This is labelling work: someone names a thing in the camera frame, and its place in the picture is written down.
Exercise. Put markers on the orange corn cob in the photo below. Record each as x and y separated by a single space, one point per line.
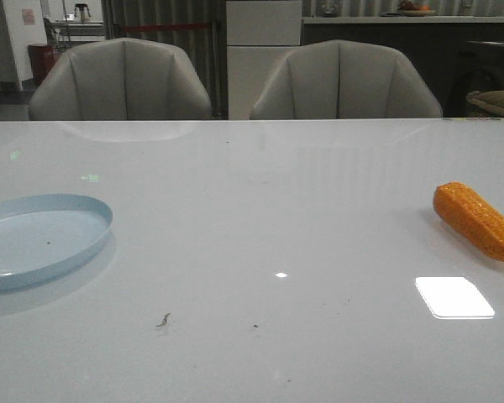
471 216

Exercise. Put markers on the light blue round plate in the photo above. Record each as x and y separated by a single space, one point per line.
46 236

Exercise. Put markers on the right beige upholstered chair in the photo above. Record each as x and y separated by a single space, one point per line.
341 79

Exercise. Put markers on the beige upholstered chair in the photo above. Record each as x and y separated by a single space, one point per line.
121 79
341 79

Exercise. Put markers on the white cabinet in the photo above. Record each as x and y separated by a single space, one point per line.
258 32

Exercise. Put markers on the left beige upholstered chair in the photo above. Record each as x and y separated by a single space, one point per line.
121 79

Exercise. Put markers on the red barrier belt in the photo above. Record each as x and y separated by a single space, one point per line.
164 27

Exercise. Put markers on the fruit bowl on counter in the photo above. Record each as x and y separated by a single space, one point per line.
412 9

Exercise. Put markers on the dark counter with light top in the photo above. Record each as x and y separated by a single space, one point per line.
454 55

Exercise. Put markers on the red bin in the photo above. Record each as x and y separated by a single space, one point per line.
42 59

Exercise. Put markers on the tan cushion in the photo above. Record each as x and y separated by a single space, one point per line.
489 103

